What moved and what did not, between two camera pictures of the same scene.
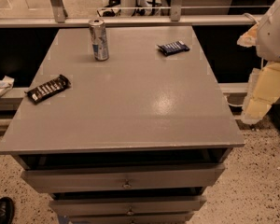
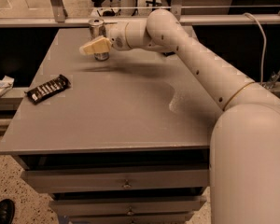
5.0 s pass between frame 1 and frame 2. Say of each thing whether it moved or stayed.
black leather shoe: stayed
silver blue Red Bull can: stayed
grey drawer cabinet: stayed
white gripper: moved
